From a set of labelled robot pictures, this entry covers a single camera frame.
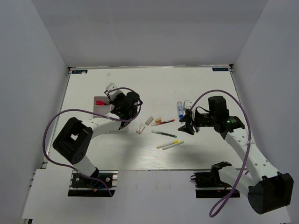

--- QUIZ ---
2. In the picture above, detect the pink black highlighter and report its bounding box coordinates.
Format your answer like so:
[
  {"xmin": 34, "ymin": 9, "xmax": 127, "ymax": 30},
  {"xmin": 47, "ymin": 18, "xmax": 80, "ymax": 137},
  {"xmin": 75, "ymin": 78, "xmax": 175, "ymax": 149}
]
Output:
[{"xmin": 96, "ymin": 100, "xmax": 106, "ymax": 106}]

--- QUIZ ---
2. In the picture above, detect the small yellow eraser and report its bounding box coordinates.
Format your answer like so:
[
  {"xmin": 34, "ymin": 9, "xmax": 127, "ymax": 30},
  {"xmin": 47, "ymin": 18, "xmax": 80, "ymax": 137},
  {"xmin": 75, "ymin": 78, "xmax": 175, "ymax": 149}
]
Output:
[{"xmin": 155, "ymin": 118, "xmax": 162, "ymax": 123}]

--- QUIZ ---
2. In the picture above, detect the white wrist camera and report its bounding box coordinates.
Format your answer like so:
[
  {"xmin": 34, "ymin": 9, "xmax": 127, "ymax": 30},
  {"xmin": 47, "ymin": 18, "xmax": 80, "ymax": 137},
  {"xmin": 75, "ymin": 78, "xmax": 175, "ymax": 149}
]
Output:
[
  {"xmin": 183, "ymin": 100, "xmax": 193, "ymax": 112},
  {"xmin": 104, "ymin": 83, "xmax": 122, "ymax": 101}
]

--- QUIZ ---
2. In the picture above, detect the blue table label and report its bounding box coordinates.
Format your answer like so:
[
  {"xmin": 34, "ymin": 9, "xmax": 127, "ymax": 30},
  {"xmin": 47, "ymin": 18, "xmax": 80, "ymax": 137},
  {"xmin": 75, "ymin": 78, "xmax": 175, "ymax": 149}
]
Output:
[
  {"xmin": 71, "ymin": 70, "xmax": 88, "ymax": 74},
  {"xmin": 212, "ymin": 67, "xmax": 229, "ymax": 72}
]

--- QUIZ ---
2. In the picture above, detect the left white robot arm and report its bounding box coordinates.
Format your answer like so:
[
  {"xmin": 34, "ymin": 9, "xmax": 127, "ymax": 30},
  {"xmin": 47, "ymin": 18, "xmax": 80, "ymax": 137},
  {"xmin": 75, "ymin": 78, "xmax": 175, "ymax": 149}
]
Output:
[{"xmin": 52, "ymin": 91, "xmax": 142, "ymax": 186}]

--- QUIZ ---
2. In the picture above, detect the clear blue spray bottle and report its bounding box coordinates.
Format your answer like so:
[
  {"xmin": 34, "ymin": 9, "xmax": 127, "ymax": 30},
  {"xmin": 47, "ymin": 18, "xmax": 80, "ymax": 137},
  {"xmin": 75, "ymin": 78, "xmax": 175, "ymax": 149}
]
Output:
[{"xmin": 177, "ymin": 101, "xmax": 185, "ymax": 120}]

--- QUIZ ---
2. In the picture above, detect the right white organizer bin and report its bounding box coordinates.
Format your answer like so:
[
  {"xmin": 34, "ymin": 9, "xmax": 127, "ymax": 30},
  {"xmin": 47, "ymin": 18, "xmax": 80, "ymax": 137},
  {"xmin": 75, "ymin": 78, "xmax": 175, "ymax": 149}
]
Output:
[{"xmin": 118, "ymin": 122, "xmax": 130, "ymax": 132}]

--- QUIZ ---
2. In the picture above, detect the green ink gel pen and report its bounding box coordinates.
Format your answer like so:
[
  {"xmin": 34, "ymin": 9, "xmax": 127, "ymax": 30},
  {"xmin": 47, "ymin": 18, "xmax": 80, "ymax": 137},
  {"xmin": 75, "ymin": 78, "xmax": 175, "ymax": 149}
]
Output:
[{"xmin": 151, "ymin": 130, "xmax": 177, "ymax": 138}]

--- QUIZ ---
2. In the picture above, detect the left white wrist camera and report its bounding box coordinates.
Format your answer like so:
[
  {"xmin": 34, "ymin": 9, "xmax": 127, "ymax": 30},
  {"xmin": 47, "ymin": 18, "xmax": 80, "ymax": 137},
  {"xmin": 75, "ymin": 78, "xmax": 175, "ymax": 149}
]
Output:
[{"xmin": 104, "ymin": 83, "xmax": 122, "ymax": 101}]

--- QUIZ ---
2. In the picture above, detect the white marker yellow cap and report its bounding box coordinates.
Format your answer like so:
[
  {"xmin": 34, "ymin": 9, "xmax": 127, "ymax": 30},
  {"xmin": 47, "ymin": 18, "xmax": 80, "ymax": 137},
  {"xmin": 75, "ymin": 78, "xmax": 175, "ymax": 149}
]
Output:
[{"xmin": 156, "ymin": 140, "xmax": 179, "ymax": 149}]

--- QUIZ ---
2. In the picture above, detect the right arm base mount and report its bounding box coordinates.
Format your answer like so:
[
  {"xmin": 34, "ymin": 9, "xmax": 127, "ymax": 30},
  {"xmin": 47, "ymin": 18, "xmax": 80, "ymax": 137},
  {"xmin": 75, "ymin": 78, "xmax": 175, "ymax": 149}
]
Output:
[{"xmin": 190, "ymin": 172, "xmax": 232, "ymax": 199}]

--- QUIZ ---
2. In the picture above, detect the white organizer bin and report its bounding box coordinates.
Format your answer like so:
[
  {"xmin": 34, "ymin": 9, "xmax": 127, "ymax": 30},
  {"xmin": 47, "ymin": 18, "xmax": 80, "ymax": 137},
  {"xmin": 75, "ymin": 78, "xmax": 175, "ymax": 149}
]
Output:
[
  {"xmin": 118, "ymin": 122, "xmax": 130, "ymax": 132},
  {"xmin": 93, "ymin": 96, "xmax": 114, "ymax": 115}
]

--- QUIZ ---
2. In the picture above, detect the left blue table label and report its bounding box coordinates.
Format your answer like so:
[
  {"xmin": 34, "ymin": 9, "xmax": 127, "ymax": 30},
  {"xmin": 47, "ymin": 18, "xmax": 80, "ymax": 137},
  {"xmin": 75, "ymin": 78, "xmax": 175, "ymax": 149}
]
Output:
[{"xmin": 71, "ymin": 70, "xmax": 88, "ymax": 74}]

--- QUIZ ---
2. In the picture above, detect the right blue table label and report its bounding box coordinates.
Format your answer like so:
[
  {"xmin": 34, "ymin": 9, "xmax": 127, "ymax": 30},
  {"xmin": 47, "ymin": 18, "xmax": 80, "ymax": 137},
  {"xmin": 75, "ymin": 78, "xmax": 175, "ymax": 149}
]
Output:
[{"xmin": 212, "ymin": 67, "xmax": 229, "ymax": 72}]

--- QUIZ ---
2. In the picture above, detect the white staples box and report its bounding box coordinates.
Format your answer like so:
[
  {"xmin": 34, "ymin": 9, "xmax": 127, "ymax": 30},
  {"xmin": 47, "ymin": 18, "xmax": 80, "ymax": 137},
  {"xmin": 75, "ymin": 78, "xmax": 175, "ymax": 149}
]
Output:
[{"xmin": 136, "ymin": 124, "xmax": 145, "ymax": 134}]

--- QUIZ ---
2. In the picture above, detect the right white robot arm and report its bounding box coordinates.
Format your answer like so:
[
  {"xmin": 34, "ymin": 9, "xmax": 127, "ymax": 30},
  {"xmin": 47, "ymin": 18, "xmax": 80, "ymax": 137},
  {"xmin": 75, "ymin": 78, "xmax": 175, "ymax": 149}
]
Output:
[{"xmin": 178, "ymin": 96, "xmax": 294, "ymax": 214}]

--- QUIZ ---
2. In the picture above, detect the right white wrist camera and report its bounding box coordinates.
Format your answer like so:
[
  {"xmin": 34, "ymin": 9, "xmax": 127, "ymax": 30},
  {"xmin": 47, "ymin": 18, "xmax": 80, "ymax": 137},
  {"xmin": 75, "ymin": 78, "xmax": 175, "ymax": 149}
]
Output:
[{"xmin": 183, "ymin": 100, "xmax": 193, "ymax": 112}]

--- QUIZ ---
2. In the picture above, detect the dirty white eraser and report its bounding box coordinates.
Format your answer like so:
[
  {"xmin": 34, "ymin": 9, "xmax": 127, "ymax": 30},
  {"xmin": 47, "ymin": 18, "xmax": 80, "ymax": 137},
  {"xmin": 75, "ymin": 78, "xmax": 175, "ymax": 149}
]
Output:
[{"xmin": 145, "ymin": 117, "xmax": 154, "ymax": 125}]

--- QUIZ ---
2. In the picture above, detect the left white organizer bin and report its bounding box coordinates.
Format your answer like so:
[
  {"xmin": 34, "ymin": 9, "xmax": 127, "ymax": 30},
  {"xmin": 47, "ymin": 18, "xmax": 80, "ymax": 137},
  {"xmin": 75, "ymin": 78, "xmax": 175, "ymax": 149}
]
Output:
[{"xmin": 93, "ymin": 96, "xmax": 114, "ymax": 115}]

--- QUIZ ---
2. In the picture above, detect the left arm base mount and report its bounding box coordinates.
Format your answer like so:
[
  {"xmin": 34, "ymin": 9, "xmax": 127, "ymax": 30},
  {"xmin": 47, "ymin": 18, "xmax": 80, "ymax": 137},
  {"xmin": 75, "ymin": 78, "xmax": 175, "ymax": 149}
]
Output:
[{"xmin": 68, "ymin": 171, "xmax": 118, "ymax": 197}]

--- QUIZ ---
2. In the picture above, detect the white marker pale cap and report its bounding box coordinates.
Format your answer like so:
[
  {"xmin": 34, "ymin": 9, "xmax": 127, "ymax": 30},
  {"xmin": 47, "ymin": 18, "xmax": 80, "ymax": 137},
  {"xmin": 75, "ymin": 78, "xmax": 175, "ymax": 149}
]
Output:
[{"xmin": 162, "ymin": 141, "xmax": 184, "ymax": 150}]

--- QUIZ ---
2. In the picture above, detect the red ink gel pen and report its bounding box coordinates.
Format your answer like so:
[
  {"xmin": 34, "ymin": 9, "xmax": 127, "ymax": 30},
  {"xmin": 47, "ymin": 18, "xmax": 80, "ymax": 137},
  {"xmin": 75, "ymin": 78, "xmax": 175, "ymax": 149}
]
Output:
[{"xmin": 151, "ymin": 119, "xmax": 176, "ymax": 126}]

